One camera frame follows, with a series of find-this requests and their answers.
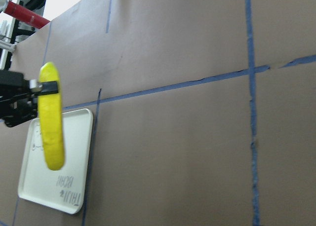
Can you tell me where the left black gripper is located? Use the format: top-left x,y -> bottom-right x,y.
0,70 -> 59,127

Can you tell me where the red cylinder bottle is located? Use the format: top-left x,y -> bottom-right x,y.
2,0 -> 50,29

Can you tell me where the white rectangular tray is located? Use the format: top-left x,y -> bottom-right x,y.
18,109 -> 93,214

